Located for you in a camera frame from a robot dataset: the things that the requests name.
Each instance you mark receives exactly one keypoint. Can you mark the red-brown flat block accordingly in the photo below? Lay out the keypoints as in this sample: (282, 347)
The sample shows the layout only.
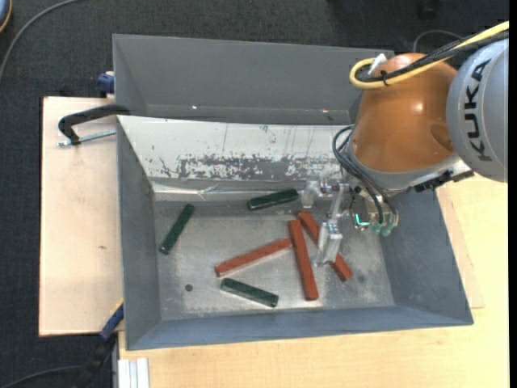
(309, 222)
(303, 261)
(252, 258)

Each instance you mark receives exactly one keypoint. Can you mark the black cylinder on white bracket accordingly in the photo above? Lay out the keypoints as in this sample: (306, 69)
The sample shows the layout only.
(434, 182)

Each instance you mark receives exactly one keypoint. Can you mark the dark green flat block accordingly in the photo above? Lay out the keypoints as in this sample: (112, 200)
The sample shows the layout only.
(272, 199)
(177, 229)
(249, 292)

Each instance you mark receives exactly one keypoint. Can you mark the grey metal bin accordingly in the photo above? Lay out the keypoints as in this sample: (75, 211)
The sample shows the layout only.
(250, 75)

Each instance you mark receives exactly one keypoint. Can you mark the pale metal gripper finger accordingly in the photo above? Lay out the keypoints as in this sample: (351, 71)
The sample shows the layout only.
(328, 245)
(310, 194)

